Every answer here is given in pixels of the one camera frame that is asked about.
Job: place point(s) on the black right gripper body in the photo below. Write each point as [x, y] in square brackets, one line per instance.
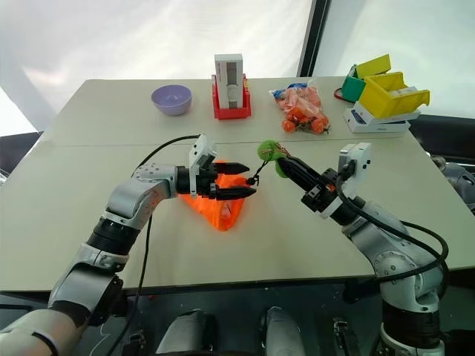
[322, 193]

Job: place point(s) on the purple bowl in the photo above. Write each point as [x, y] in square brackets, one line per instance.
[171, 99]

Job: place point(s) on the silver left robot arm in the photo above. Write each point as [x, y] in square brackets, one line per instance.
[126, 200]

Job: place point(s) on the red plastic holder box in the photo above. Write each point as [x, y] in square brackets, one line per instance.
[232, 112]

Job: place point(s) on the orange pouch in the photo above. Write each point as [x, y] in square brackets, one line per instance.
[219, 213]

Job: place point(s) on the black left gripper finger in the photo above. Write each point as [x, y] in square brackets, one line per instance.
[235, 193]
[232, 167]

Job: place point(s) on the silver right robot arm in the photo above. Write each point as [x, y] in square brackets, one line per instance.
[401, 259]

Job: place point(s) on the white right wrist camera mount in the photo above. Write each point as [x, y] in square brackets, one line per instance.
[358, 163]

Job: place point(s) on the large yellow plastic bin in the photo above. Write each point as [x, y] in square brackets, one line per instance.
[386, 98]

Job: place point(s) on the dark bench behind table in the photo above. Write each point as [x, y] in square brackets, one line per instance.
[445, 137]

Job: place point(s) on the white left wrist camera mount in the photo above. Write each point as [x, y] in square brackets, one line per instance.
[198, 155]

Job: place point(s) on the white upright carton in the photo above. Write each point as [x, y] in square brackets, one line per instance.
[228, 79]

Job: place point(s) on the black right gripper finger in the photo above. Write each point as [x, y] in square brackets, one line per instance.
[295, 177]
[304, 168]

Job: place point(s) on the small yellow plastic bin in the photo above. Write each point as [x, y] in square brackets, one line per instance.
[373, 66]

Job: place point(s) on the dark rounded grey shape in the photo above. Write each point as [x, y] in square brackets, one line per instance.
[187, 333]
[282, 333]

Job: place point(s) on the white flat box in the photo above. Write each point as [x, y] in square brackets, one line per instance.
[375, 124]

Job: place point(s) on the black window frame bar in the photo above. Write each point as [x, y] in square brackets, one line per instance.
[313, 33]

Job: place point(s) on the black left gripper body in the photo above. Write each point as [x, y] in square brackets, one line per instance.
[206, 183]

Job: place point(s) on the green plastic bin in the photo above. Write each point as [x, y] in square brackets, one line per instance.
[352, 87]

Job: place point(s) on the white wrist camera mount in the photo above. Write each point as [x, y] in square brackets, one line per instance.
[358, 163]
[198, 155]

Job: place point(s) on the clear bag of orange vegetables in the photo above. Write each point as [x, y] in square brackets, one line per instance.
[302, 107]

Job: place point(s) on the small card in red holder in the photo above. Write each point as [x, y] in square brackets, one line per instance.
[245, 83]

